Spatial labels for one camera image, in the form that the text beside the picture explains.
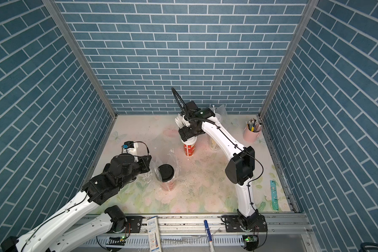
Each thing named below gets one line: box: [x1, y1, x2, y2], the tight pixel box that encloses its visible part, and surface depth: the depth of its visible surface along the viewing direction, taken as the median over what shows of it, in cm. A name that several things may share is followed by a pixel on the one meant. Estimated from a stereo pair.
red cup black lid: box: [158, 163, 175, 192], surface depth 74 cm
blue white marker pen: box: [203, 219, 216, 252], surface depth 71 cm
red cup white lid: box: [179, 134, 198, 157], surface depth 90 cm
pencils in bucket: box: [245, 117, 262, 132], surface depth 98 cm
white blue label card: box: [145, 216, 163, 252], surface depth 72 cm
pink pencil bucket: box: [243, 126, 262, 143], surface depth 101 cm
